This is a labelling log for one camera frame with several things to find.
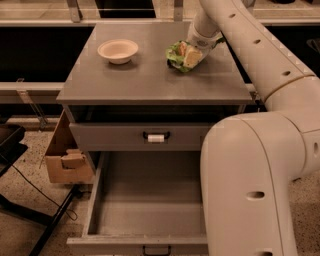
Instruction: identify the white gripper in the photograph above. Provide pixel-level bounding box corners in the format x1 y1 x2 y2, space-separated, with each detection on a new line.
177 22 221 68

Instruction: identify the green rice chip bag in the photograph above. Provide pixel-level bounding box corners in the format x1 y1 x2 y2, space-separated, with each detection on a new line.
165 37 225 74

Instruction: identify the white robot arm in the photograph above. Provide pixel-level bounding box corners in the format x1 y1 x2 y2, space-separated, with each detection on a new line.
188 0 320 256

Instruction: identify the grey drawer cabinet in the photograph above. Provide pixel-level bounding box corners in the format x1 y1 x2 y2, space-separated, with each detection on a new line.
57 22 251 166

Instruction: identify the closed grey top drawer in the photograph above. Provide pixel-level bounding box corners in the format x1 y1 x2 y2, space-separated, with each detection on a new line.
70 123 211 151

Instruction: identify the open grey middle drawer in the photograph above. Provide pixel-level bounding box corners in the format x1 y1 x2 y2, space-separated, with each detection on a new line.
67 151 208 256

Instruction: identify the white paper bowl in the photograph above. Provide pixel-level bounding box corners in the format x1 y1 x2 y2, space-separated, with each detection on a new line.
97 39 139 65

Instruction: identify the brown cardboard box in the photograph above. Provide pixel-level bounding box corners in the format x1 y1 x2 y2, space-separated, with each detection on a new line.
44 112 95 184

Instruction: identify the black tray on left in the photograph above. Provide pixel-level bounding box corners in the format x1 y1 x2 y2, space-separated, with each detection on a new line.
0 124 28 177

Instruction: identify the thin black cable left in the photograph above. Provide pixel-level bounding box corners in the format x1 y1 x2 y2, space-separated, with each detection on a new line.
0 153 79 222

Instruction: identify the black stand frame left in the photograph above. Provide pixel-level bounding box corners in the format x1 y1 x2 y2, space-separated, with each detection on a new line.
0 185 81 256

